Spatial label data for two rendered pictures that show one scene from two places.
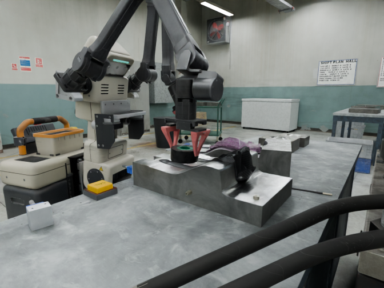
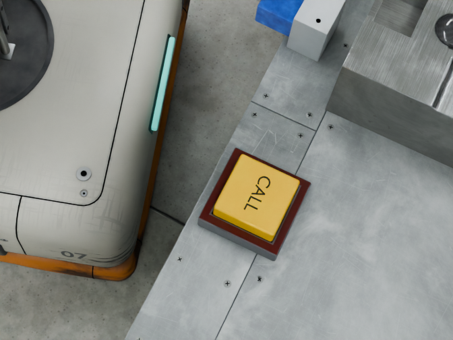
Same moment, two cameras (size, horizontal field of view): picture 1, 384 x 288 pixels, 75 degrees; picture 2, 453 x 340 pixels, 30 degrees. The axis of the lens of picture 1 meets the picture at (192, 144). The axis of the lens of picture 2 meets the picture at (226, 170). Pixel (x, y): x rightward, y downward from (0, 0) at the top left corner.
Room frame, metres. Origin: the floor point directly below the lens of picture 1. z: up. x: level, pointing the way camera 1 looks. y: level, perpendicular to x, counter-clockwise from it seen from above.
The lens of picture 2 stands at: (0.56, 0.44, 1.55)
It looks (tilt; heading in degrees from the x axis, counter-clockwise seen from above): 68 degrees down; 339
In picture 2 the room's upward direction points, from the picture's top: 10 degrees clockwise
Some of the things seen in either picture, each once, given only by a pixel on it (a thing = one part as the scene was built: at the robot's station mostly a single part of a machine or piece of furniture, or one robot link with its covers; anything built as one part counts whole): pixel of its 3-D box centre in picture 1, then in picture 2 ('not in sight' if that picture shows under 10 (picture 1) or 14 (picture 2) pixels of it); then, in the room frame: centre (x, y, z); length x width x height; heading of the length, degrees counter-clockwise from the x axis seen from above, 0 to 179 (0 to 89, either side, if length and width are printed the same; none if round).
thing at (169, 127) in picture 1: (177, 136); not in sight; (0.70, 0.04, 1.02); 0.07 x 0.07 x 0.09; 54
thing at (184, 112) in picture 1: (186, 111); not in sight; (0.69, 0.02, 1.09); 0.10 x 0.07 x 0.07; 54
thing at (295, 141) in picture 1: (279, 143); not in sight; (1.49, -0.53, 0.84); 0.20 x 0.15 x 0.07; 53
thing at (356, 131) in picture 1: (349, 131); not in sight; (6.31, -4.02, 0.16); 0.60 x 0.42 x 0.33; 47
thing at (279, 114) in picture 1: (269, 114); not in sight; (7.67, -2.37, 0.47); 1.52 x 0.77 x 0.94; 51
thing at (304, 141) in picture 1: (293, 139); not in sight; (1.63, -0.67, 0.83); 0.17 x 0.13 x 0.06; 53
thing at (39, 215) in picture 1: (36, 209); not in sight; (0.63, 0.43, 0.83); 0.13 x 0.05 x 0.05; 42
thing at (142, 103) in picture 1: (130, 98); not in sight; (6.97, 1.68, 0.98); 1.00 x 0.47 x 1.95; 141
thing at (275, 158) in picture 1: (234, 152); not in sight; (1.18, -0.21, 0.86); 0.50 x 0.26 x 0.11; 70
